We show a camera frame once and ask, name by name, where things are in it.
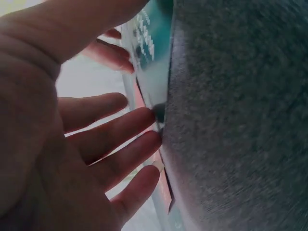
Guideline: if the teal and white packet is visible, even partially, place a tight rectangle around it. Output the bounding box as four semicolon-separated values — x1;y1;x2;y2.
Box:
120;0;174;114

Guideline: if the person's left hand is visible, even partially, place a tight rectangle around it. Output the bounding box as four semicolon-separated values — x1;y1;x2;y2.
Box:
0;0;162;231

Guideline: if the white and red flat box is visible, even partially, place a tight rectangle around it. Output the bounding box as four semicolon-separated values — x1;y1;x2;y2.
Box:
122;73;182;231

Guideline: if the person's right hand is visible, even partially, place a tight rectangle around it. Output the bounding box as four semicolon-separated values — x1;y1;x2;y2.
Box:
80;28;135;74

